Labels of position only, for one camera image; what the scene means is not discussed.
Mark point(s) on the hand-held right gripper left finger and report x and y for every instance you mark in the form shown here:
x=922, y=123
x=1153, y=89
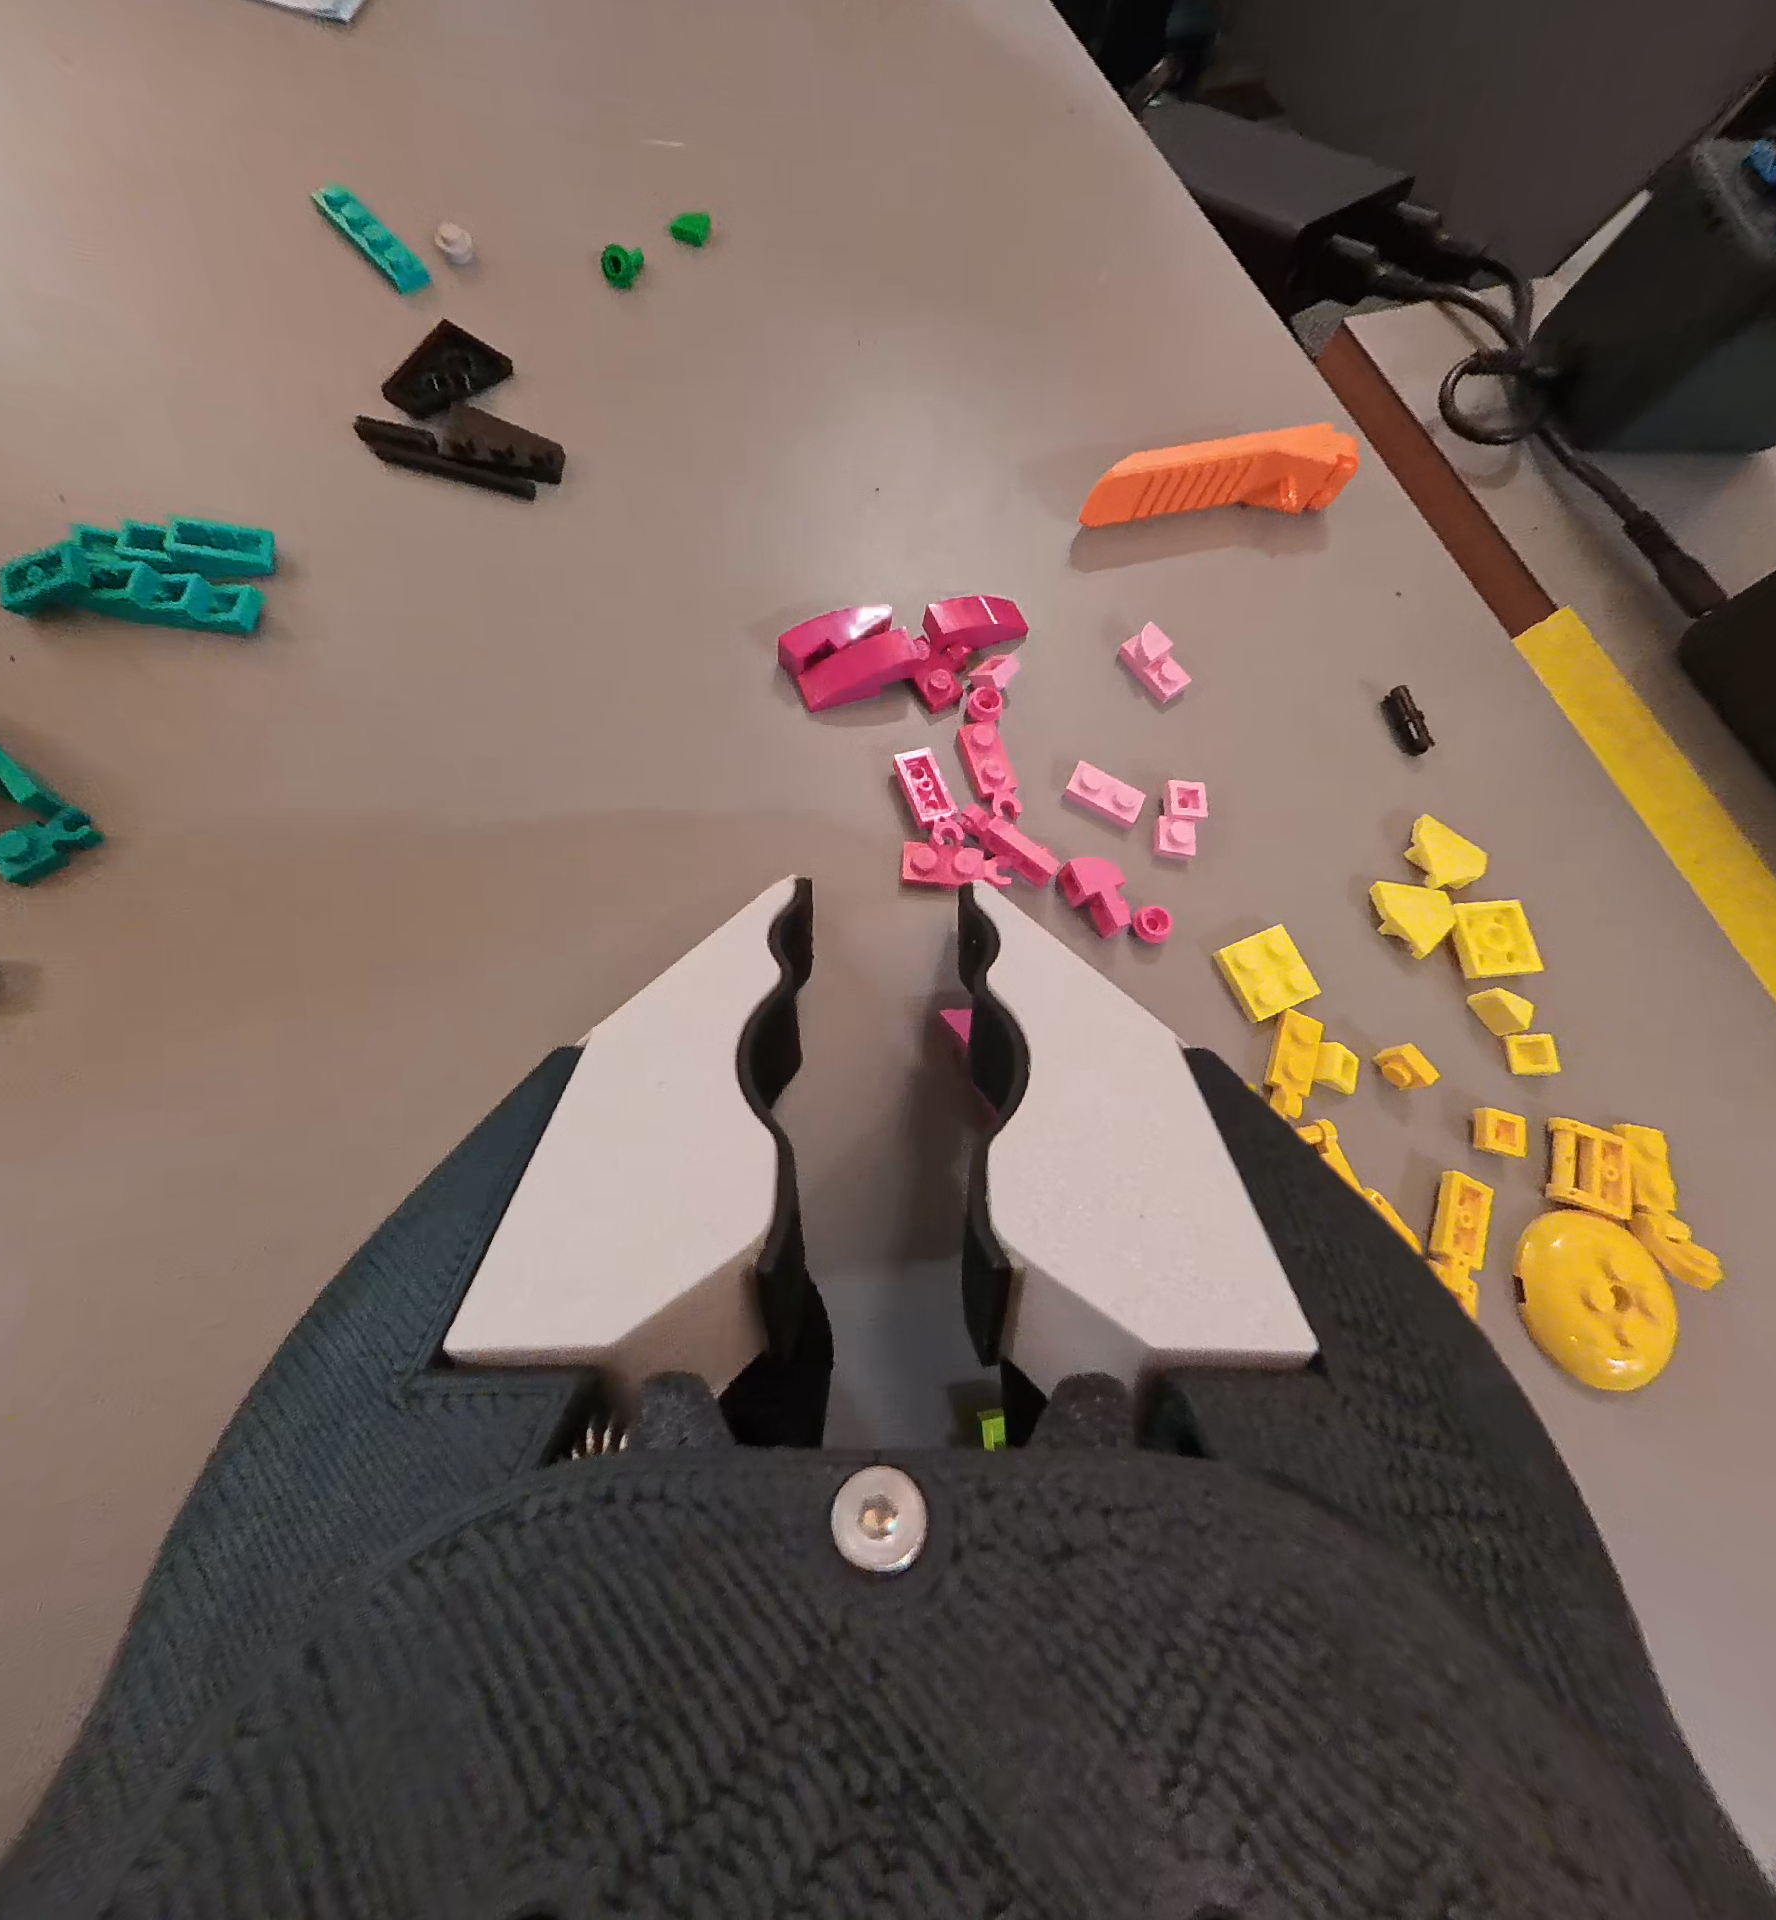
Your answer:
x=633, y=1169

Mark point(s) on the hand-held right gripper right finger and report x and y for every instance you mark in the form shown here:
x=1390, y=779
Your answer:
x=1141, y=1201

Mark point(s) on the pile of lime lego pieces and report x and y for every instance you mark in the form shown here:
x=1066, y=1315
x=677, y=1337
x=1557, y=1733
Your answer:
x=991, y=1434

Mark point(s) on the pile of yellow lego pieces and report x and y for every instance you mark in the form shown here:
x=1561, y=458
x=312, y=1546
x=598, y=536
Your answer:
x=1591, y=1304

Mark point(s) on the small black lego pin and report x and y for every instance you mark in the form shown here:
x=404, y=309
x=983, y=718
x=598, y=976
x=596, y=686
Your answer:
x=1406, y=722

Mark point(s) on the pile of pink lego pieces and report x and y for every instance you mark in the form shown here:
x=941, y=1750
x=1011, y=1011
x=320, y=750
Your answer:
x=843, y=659

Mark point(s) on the pile of teal lego pieces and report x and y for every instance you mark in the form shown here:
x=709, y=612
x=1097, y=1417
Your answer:
x=182, y=593

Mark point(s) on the dark brown lego plate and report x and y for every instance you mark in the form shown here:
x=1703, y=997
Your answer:
x=513, y=442

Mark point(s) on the long black lego piece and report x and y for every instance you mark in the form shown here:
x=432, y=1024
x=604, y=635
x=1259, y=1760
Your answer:
x=438, y=458

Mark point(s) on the black triangular lego plate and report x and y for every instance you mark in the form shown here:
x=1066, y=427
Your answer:
x=446, y=367

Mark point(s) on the small green lego piece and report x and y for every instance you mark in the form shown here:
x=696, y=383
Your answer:
x=690, y=229
x=621, y=267

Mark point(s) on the small grey lego stud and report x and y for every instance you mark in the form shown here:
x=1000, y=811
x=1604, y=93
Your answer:
x=453, y=245

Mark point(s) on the long teal lego plate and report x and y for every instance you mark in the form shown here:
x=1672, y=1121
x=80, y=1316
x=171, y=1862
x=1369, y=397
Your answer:
x=371, y=238

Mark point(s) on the yellow tape strip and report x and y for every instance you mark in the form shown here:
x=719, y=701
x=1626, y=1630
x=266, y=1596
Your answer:
x=1667, y=811

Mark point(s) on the orange brick separator tool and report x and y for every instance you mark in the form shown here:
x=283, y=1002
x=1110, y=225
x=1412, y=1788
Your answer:
x=1218, y=474

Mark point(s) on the black box with green light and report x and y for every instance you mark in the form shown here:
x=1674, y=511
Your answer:
x=1772, y=676

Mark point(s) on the black charger box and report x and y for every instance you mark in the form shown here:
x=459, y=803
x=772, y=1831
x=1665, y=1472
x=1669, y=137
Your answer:
x=1683, y=331

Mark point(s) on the white paper sheet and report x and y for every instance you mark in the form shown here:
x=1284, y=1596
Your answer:
x=312, y=9

